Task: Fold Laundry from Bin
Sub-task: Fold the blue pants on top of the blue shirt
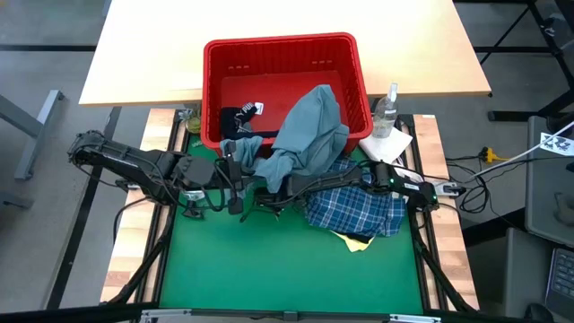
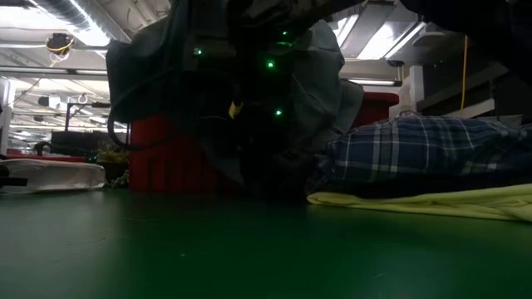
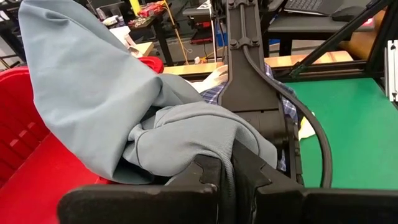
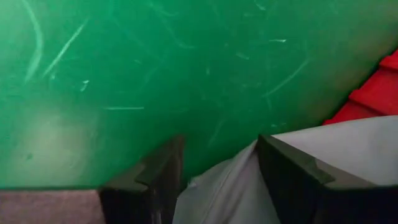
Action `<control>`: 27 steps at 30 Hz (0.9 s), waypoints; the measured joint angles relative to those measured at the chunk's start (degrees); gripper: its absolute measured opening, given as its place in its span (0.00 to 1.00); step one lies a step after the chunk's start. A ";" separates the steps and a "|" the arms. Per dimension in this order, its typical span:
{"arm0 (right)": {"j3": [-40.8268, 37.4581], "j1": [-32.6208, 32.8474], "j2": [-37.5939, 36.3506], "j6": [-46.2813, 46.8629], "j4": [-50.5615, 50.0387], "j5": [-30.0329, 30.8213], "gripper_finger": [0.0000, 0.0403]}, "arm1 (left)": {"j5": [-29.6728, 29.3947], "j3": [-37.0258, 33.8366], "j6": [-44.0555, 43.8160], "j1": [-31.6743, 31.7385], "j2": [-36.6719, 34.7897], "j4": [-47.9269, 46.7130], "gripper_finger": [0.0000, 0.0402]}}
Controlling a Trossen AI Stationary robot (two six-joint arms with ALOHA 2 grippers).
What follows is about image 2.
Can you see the orange-labelled clear plastic package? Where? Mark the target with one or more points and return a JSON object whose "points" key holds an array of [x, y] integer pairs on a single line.
{"points": [[54, 176]]}

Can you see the red plastic laundry bin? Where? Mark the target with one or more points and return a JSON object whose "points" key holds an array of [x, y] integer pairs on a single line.
{"points": [[166, 162]]}

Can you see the small potted plant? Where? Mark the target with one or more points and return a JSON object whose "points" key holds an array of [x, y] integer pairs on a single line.
{"points": [[112, 160]]}

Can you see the green table mat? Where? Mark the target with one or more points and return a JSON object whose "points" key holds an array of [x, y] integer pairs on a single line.
{"points": [[208, 249]]}

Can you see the grey-blue garment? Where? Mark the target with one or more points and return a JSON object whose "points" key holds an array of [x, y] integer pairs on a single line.
{"points": [[320, 91]]}

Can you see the yellow shirt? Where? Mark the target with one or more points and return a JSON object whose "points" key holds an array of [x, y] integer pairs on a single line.
{"points": [[415, 203]]}

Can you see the blue plaid shirt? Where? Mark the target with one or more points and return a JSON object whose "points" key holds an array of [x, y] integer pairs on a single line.
{"points": [[415, 145]]}

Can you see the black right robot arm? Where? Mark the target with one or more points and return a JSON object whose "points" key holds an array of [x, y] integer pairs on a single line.
{"points": [[457, 16]]}

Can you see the corrugated silver ventilation duct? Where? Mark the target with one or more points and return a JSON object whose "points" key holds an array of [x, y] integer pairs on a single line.
{"points": [[70, 12]]}

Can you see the dark partition panel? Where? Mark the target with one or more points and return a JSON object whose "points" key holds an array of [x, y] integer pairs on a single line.
{"points": [[83, 143]]}

